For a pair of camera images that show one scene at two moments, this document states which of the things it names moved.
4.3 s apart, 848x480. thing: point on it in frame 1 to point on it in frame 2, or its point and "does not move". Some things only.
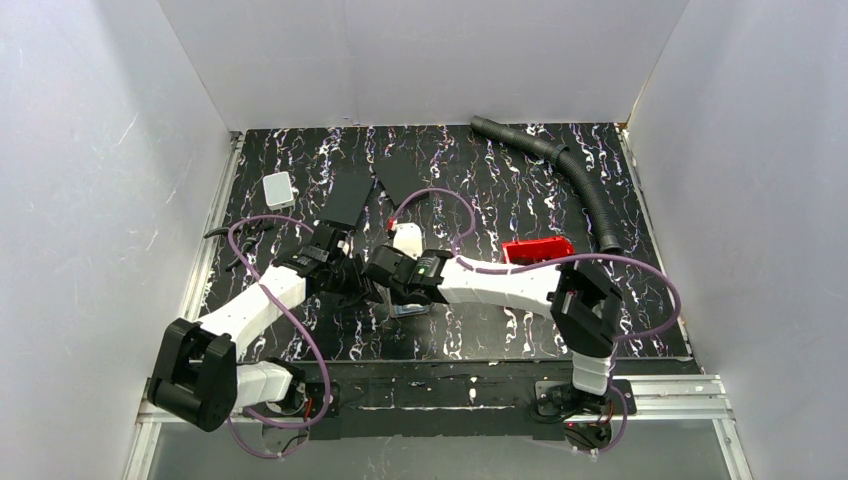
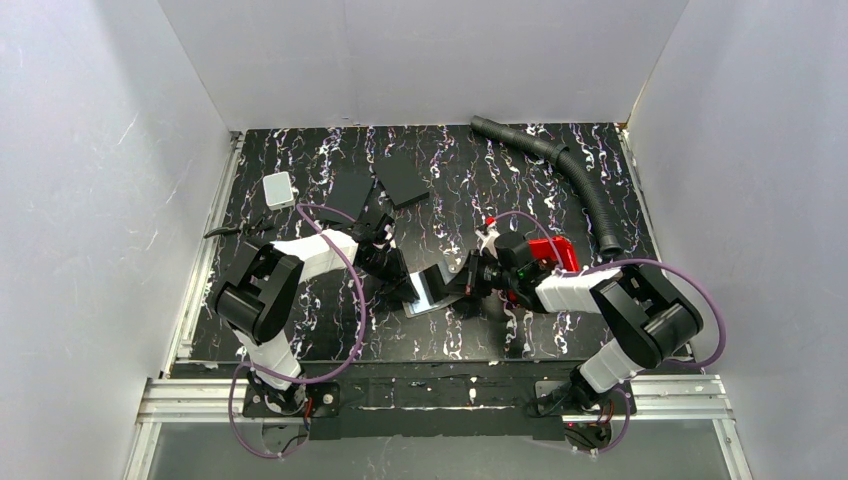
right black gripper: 370,279 to 472,279
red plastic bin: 536,249 does not move
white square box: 278,191 does not move
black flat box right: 400,177 does not move
